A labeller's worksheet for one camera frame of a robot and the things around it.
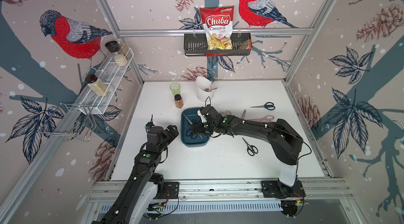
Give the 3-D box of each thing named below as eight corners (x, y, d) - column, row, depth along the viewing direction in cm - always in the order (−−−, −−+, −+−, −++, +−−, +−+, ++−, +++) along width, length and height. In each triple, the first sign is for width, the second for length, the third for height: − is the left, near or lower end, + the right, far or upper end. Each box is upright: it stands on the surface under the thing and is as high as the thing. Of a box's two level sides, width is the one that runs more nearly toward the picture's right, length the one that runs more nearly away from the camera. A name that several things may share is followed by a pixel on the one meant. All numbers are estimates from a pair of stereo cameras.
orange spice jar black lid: (175, 108, 106) (173, 100, 99) (176, 102, 110) (174, 94, 103) (182, 108, 106) (181, 100, 99) (183, 102, 110) (182, 94, 103)
